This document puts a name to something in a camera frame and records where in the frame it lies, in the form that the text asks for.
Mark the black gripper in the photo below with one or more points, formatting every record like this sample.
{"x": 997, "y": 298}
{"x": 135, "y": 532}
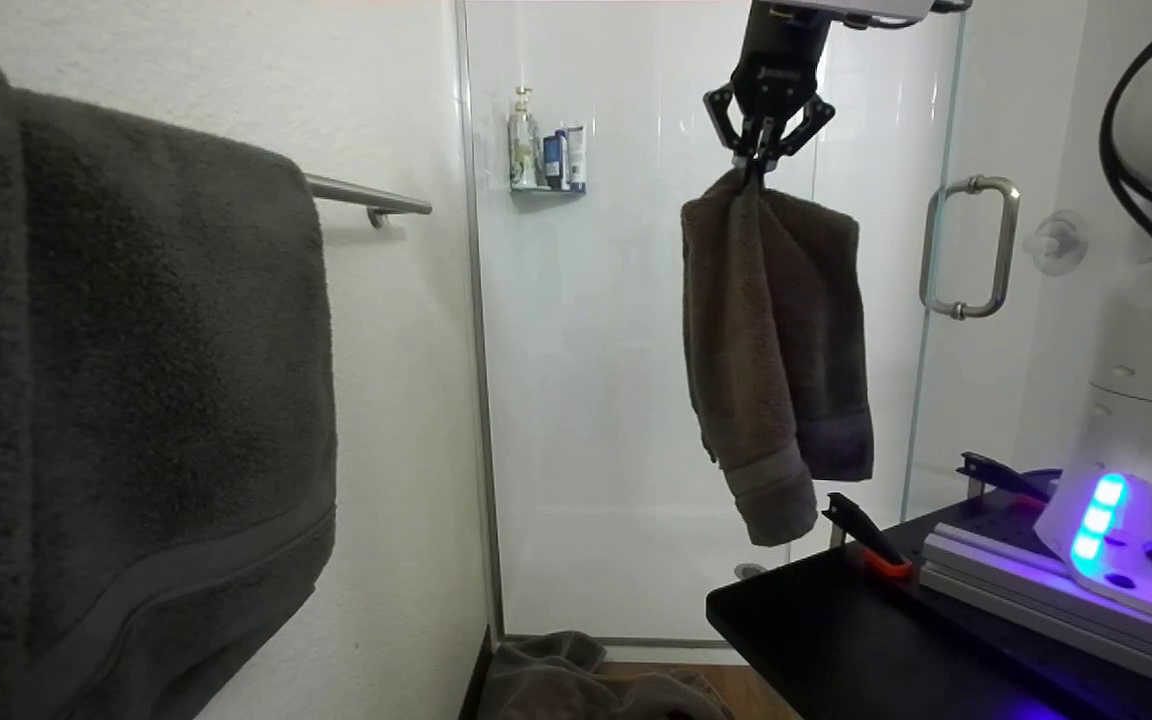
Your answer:
{"x": 770, "y": 81}

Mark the grey fluffy hand towel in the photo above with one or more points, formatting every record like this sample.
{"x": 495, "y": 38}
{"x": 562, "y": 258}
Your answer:
{"x": 775, "y": 349}

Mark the metal towel rack bar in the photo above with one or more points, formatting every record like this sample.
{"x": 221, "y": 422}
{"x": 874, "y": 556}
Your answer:
{"x": 379, "y": 206}

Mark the grey towel on floor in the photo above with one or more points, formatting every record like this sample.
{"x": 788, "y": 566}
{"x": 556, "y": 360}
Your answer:
{"x": 565, "y": 678}

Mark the dark grey hanging towel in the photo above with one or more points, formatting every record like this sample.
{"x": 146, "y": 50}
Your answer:
{"x": 165, "y": 410}

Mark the blue and white tube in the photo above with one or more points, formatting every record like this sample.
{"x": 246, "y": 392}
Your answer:
{"x": 565, "y": 157}

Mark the small glass shower shelf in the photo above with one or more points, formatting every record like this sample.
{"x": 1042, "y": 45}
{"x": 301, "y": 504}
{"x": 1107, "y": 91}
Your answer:
{"x": 542, "y": 192}

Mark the clear suction cup hook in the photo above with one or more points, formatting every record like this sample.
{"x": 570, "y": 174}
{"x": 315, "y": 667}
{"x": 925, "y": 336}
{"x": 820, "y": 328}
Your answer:
{"x": 1059, "y": 246}

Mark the glass shower door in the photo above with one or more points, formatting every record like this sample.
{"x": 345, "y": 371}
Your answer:
{"x": 609, "y": 515}

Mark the black red clamp tool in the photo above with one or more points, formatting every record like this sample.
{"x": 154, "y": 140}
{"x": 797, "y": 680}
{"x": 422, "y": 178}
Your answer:
{"x": 878, "y": 554}

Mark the black table cart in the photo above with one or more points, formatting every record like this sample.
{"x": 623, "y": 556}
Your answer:
{"x": 847, "y": 644}

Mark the metal shower door handle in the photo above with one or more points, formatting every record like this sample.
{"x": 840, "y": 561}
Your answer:
{"x": 970, "y": 233}

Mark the silver aluminium rail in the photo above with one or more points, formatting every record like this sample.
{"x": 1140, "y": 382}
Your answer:
{"x": 1096, "y": 613}

